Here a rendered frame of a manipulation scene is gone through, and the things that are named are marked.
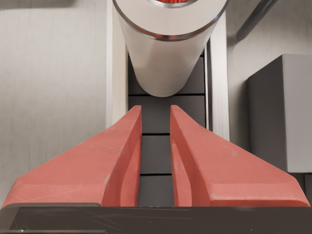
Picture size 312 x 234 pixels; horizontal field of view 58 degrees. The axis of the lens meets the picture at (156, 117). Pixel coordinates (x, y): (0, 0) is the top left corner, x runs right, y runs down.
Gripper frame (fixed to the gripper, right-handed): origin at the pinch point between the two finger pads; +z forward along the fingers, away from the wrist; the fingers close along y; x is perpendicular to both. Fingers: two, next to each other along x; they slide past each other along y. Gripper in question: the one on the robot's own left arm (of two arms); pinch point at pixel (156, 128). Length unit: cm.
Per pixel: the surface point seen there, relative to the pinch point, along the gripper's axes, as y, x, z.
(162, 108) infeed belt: -0.7, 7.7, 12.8
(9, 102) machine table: 16.8, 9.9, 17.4
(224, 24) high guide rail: -4.7, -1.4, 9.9
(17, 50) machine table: 16.1, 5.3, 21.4
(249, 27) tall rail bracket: -9.8, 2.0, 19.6
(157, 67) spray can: -0.1, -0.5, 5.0
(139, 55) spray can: 0.9, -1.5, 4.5
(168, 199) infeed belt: -1.2, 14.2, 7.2
